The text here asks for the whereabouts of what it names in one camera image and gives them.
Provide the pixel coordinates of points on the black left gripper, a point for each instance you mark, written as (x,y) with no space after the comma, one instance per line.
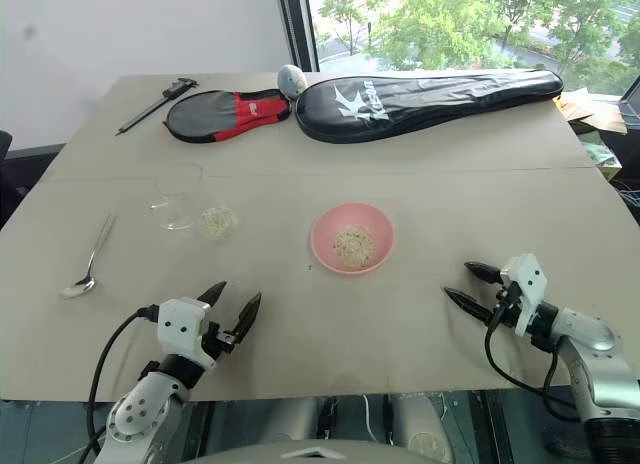
(222,341)

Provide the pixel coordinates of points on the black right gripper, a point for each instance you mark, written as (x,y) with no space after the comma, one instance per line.
(507,309)

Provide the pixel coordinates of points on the small pile of grains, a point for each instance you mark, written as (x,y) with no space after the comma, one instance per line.
(216,223)

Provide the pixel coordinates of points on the clear glass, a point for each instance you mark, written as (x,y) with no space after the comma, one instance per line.
(175,194)

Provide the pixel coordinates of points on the white grains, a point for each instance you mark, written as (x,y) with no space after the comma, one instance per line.
(355,245)

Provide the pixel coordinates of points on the pink bowl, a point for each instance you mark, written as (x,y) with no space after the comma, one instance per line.
(325,234)

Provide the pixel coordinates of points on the grey robot torso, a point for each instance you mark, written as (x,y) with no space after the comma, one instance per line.
(300,426)

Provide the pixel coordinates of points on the silver metal spoon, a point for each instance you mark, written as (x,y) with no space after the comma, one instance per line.
(92,264)

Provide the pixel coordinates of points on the green box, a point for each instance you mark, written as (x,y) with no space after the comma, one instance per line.
(605,161)

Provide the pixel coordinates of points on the red and grey racket cover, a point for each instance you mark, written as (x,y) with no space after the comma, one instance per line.
(210,116)

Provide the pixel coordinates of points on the black badminton racket bag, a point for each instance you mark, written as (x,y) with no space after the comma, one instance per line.
(425,99)

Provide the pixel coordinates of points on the brown cardboard pieces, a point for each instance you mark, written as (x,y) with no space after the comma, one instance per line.
(595,111)

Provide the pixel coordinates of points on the black vernier caliper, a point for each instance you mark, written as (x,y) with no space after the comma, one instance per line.
(150,109)

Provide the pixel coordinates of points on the grey speckled egg-shaped ball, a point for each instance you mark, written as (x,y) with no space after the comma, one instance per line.
(291,80)

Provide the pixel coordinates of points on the dark monitor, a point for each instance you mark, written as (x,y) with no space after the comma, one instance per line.
(631,99)

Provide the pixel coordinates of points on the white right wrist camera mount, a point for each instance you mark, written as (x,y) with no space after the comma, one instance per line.
(530,289)

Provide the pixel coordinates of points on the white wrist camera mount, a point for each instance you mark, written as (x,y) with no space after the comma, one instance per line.
(182,324)
(530,289)

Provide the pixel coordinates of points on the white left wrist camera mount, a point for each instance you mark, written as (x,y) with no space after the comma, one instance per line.
(182,324)

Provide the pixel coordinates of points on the black window frame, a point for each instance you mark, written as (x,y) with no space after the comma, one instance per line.
(299,24)

